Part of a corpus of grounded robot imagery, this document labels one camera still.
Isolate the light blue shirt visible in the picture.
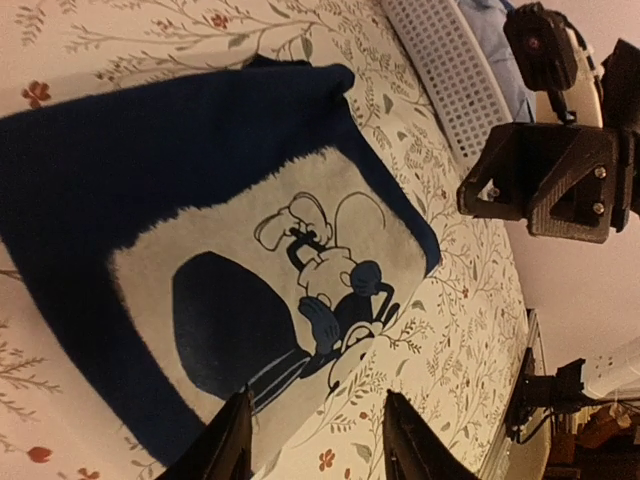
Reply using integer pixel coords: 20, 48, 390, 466
457, 0, 536, 122

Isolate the navy blue t-shirt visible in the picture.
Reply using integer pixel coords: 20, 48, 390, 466
1, 56, 441, 464

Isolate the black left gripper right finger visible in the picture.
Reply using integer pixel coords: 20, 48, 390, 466
382, 390, 478, 480

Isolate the aluminium front rail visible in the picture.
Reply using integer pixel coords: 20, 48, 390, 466
478, 309, 552, 480

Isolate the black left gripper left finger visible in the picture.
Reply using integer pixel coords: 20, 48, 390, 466
167, 389, 253, 480

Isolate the floral patterned table cloth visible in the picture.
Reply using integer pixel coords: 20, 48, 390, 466
1, 1, 528, 479

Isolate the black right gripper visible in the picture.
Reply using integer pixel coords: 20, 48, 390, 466
457, 123, 639, 244

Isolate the white plastic laundry basket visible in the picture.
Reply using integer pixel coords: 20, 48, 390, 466
382, 0, 512, 169

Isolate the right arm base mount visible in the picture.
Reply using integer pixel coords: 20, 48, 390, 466
504, 309, 601, 446

